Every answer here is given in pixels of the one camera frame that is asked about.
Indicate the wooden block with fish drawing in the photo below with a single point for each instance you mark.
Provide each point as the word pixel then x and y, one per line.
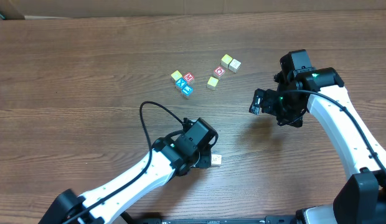
pixel 216 160

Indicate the red faced wooden block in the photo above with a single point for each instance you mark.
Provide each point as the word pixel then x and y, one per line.
pixel 219 72

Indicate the yellow L wooden block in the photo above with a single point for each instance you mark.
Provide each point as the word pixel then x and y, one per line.
pixel 175 76

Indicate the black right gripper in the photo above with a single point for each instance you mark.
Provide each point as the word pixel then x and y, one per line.
pixel 271 101

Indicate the plain cream wooden block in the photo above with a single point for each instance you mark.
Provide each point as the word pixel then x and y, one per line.
pixel 234 65

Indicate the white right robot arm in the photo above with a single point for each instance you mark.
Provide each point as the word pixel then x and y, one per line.
pixel 322 93

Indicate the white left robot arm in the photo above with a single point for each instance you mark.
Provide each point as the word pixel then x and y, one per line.
pixel 173 155

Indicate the blue faced wooden letter block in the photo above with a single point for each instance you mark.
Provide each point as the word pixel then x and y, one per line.
pixel 187 91

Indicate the yellow top wooden block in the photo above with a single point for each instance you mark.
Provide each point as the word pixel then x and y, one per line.
pixel 226 60

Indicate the red M wooden block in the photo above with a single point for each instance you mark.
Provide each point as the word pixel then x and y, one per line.
pixel 189 78

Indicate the yellow C wooden block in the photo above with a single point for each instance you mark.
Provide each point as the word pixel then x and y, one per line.
pixel 212 83

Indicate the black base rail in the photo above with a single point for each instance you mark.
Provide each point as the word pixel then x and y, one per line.
pixel 155 218

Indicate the blue X wooden block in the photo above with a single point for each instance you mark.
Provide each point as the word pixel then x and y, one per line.
pixel 181 83

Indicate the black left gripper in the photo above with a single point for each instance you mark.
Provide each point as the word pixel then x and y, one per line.
pixel 205 158

